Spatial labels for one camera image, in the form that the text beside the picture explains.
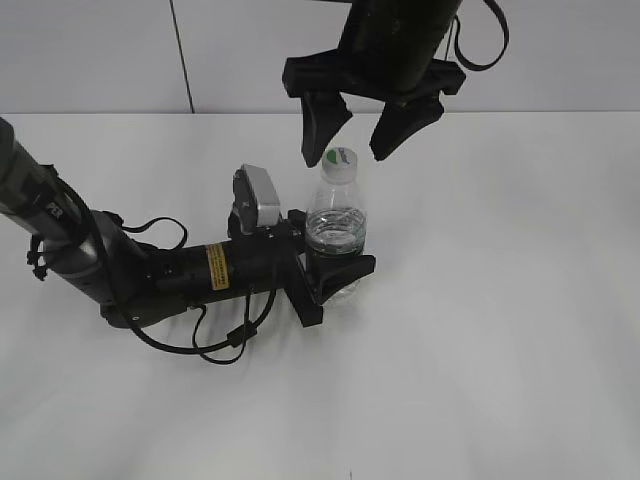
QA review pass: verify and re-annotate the clear Cestbon water bottle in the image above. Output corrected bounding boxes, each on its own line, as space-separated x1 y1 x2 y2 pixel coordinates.
305 165 367 280

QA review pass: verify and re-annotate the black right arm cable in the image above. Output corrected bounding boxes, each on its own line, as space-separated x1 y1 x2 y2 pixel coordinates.
447 0 512 72

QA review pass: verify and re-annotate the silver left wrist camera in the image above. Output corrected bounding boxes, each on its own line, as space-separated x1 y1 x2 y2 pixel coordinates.
232 164 281 234

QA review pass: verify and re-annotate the white green bottle cap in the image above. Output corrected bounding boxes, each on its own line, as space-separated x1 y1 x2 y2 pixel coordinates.
321 147 358 185

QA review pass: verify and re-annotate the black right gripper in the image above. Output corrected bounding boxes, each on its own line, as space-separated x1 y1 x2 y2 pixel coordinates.
282 0 466 167

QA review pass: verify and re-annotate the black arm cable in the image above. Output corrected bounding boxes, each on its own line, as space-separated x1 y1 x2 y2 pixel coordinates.
447 0 512 72
24 179 276 365

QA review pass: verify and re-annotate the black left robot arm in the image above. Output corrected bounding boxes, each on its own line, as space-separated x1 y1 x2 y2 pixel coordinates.
1 121 376 328

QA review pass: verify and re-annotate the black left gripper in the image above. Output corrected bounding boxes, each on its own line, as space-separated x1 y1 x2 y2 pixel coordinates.
154 209 376 327

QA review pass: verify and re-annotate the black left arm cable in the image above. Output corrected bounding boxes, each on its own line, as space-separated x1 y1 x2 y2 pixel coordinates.
24 179 276 365

